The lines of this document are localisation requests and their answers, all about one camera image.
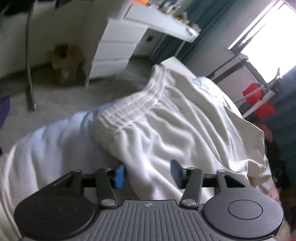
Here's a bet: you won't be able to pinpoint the red bag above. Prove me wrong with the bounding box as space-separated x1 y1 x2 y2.
242 83 275 120

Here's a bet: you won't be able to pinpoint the teal curtain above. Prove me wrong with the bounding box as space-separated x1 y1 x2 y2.
149 1 236 64
238 69 296 163

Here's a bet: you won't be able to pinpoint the pile of dark clothes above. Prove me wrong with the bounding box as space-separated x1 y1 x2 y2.
256 124 295 226

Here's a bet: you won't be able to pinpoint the window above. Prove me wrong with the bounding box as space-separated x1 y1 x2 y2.
228 1 295 83

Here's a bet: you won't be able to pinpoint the teal curtain left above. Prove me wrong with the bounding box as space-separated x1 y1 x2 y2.
149 1 236 64

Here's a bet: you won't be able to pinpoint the white dressing table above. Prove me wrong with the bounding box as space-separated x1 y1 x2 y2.
84 1 200 88

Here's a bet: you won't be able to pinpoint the pink pastel bed quilt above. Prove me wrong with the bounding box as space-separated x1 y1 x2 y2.
1 101 283 240

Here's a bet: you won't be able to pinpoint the teal curtain right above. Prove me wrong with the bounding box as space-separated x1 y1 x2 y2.
238 69 296 163

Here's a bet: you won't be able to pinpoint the garment steamer stand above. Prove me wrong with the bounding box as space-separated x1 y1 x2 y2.
234 68 282 119

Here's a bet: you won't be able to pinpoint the white track pants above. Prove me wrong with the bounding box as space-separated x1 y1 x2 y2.
92 65 271 200

